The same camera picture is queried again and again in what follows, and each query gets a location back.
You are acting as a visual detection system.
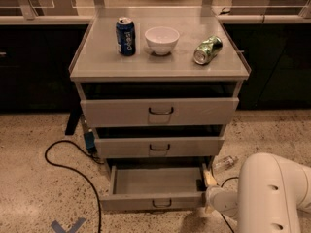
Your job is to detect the blue Pepsi can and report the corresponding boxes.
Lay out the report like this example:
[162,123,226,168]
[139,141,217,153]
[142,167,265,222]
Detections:
[116,17,136,56]

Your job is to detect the grey bottom drawer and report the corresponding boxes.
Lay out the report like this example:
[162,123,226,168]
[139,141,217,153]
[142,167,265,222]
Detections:
[101,166,206,211]

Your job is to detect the grey middle drawer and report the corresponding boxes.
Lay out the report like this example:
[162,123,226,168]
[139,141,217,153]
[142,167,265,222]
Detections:
[95,137,225,158]

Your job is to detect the black table leg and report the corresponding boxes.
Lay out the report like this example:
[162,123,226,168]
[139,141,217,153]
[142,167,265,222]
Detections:
[65,108,82,135]

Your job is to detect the blue power adapter box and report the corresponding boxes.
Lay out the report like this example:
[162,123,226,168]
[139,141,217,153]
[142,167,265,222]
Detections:
[84,131,96,154]

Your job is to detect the white bowl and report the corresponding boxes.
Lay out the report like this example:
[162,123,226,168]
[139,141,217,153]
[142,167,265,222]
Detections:
[145,26,180,55]

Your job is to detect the grey drawer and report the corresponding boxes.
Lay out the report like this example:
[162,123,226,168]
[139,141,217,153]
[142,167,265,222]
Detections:
[101,166,206,211]
[95,137,225,158]
[81,98,239,127]

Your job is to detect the grey top drawer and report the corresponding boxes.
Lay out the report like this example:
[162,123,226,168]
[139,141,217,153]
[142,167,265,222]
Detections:
[81,98,239,127]

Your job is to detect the black cable right floor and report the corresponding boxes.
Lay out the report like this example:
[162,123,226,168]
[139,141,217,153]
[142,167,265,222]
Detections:
[211,170,241,233]

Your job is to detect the black cable left floor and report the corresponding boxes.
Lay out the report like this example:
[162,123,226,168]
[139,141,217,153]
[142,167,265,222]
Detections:
[44,140,105,233]

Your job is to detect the black cable floor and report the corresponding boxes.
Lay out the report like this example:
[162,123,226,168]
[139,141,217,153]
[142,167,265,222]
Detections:
[211,170,241,233]
[44,140,105,233]

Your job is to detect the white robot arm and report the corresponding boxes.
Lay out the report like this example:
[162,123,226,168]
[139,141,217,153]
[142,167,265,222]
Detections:
[204,153,311,233]

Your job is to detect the crushed green soda can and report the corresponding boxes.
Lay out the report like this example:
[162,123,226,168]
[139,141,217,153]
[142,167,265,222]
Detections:
[193,36,223,65]

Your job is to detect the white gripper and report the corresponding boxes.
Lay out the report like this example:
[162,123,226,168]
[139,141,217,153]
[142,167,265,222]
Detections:
[203,170,225,214]

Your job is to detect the grey drawer cabinet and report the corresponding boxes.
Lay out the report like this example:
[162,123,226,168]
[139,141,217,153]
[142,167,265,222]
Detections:
[71,7,249,171]

